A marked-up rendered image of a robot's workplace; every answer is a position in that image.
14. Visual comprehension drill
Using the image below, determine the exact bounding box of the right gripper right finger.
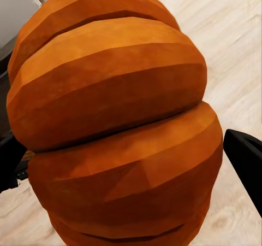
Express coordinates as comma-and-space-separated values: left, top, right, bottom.
223, 129, 262, 217

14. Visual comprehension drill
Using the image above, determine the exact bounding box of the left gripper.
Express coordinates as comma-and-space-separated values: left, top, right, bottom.
3, 160, 29, 191

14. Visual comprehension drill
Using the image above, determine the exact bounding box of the pumpkin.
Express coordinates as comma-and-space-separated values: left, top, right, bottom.
6, 0, 223, 246

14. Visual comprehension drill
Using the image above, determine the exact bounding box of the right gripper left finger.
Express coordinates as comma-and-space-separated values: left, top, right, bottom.
0, 130, 27, 193

